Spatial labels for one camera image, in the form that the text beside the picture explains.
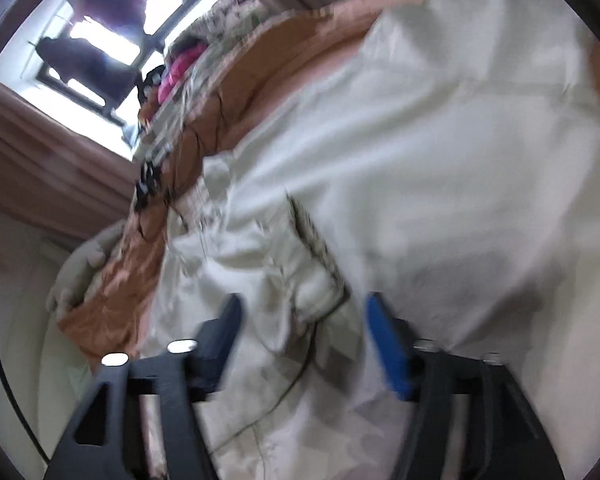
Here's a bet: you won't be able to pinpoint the black cable on bed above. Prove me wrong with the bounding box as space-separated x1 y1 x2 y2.
133 159 164 214

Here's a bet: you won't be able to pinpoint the dark hanging clothes outside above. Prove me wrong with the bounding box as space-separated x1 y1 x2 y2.
35 0 149 105

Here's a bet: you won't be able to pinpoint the floral patterned bed sheet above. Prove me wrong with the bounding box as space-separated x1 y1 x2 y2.
132 0 272 162

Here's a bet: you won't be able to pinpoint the orange-brown bed blanket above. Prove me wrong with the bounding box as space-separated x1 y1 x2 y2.
57 0 600 373

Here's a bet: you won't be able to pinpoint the pink cloth on sill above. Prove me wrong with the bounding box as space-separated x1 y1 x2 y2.
157 44 208 104

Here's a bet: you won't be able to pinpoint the cream white large garment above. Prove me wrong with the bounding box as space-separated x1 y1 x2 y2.
140 0 600 479

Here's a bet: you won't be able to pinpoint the pink-brown curtain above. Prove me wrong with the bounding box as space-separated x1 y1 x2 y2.
0 83 140 240

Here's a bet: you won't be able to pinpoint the grey plush toy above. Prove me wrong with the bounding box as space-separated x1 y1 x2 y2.
46 220 125 321

